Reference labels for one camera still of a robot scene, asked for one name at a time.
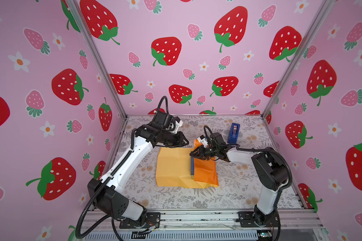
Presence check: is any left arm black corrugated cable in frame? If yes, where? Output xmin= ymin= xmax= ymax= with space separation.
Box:
xmin=74 ymin=129 xmax=139 ymax=240

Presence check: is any right aluminium corner post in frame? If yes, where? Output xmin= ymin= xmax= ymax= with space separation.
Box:
xmin=261 ymin=0 xmax=335 ymax=121

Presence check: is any yellow orange wrapping paper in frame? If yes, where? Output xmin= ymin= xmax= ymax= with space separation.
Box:
xmin=156 ymin=140 xmax=219 ymax=189

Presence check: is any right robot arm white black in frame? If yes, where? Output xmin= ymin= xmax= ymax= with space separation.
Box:
xmin=190 ymin=144 xmax=292 ymax=226

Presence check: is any blue tape dispenser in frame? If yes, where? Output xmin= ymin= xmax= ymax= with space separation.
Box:
xmin=227 ymin=123 xmax=240 ymax=144

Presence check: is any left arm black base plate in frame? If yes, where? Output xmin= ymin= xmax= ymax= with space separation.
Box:
xmin=119 ymin=212 xmax=161 ymax=229

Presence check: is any left aluminium corner post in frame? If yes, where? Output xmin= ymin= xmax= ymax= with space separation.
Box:
xmin=67 ymin=0 xmax=127 ymax=119

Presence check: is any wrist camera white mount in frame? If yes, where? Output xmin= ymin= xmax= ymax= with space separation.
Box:
xmin=197 ymin=135 xmax=209 ymax=148
xmin=168 ymin=117 xmax=183 ymax=134

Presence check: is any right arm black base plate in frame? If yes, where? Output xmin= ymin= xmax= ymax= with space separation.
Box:
xmin=238 ymin=211 xmax=280 ymax=229

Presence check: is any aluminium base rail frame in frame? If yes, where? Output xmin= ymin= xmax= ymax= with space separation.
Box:
xmin=84 ymin=209 xmax=331 ymax=241

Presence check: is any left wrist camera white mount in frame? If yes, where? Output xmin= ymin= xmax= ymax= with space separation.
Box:
xmin=168 ymin=117 xmax=183 ymax=134

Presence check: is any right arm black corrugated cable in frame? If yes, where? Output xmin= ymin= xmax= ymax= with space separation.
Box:
xmin=238 ymin=146 xmax=293 ymax=187

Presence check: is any dark blue gift box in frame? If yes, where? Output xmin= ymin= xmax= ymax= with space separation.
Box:
xmin=191 ymin=157 xmax=195 ymax=176

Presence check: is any aluminium corner post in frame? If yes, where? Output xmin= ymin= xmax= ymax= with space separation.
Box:
xmin=261 ymin=0 xmax=335 ymax=121
xmin=67 ymin=0 xmax=127 ymax=119

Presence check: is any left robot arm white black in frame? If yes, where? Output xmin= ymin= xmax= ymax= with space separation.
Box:
xmin=87 ymin=119 xmax=189 ymax=226

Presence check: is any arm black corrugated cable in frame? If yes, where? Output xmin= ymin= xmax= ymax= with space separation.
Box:
xmin=74 ymin=129 xmax=139 ymax=240
xmin=238 ymin=146 xmax=293 ymax=187

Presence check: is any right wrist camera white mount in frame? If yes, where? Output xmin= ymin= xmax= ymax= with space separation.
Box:
xmin=197 ymin=135 xmax=209 ymax=148

